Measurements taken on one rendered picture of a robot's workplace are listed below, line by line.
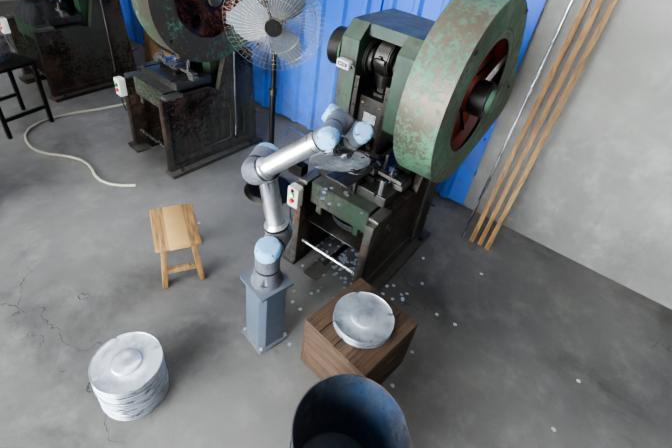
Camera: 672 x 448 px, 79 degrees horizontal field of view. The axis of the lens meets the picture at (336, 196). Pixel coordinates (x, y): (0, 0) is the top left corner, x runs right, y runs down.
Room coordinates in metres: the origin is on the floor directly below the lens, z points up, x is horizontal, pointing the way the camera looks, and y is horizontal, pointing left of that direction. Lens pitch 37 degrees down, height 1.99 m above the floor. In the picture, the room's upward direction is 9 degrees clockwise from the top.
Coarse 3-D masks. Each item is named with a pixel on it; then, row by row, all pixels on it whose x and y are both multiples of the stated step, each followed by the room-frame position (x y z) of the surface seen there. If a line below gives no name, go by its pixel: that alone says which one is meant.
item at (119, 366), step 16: (128, 336) 1.00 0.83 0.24; (144, 336) 1.01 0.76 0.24; (96, 352) 0.90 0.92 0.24; (112, 352) 0.92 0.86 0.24; (128, 352) 0.92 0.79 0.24; (144, 352) 0.94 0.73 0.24; (160, 352) 0.95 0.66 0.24; (96, 368) 0.84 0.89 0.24; (112, 368) 0.84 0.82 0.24; (128, 368) 0.86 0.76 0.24; (144, 368) 0.87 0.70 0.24; (96, 384) 0.77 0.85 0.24; (112, 384) 0.78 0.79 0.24; (128, 384) 0.79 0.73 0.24; (144, 384) 0.80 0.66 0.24
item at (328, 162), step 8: (320, 152) 1.57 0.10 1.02; (328, 152) 1.56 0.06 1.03; (360, 152) 1.59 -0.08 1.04; (312, 160) 1.62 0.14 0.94; (320, 160) 1.63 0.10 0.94; (328, 160) 1.64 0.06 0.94; (336, 160) 1.64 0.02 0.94; (344, 160) 1.65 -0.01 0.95; (352, 160) 1.64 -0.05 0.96; (360, 160) 1.63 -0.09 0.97; (368, 160) 1.64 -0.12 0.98; (320, 168) 1.70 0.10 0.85; (328, 168) 1.70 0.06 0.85; (336, 168) 1.70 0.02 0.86; (344, 168) 1.70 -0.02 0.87; (352, 168) 1.70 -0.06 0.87; (360, 168) 1.71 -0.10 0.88
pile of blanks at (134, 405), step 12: (156, 384) 0.84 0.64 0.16; (168, 384) 0.92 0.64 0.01; (108, 396) 0.74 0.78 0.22; (120, 396) 0.75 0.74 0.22; (132, 396) 0.76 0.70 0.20; (144, 396) 0.79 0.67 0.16; (156, 396) 0.83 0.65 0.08; (108, 408) 0.74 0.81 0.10; (120, 408) 0.74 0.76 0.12; (132, 408) 0.76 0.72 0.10; (144, 408) 0.78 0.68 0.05; (120, 420) 0.74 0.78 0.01
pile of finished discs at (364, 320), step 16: (336, 304) 1.24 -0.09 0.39; (352, 304) 1.26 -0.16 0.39; (368, 304) 1.28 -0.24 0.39; (384, 304) 1.29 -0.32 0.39; (336, 320) 1.17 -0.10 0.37; (352, 320) 1.17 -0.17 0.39; (368, 320) 1.18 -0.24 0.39; (384, 320) 1.20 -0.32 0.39; (352, 336) 1.09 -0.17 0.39; (368, 336) 1.10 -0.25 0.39; (384, 336) 1.11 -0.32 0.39
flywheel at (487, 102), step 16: (496, 48) 1.96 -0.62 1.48; (496, 64) 1.99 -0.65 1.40; (480, 80) 1.71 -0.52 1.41; (496, 80) 1.99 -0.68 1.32; (464, 96) 1.67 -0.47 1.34; (480, 96) 1.65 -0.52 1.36; (496, 96) 1.68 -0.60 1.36; (464, 112) 1.89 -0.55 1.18; (480, 112) 1.64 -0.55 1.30; (464, 128) 1.89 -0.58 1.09
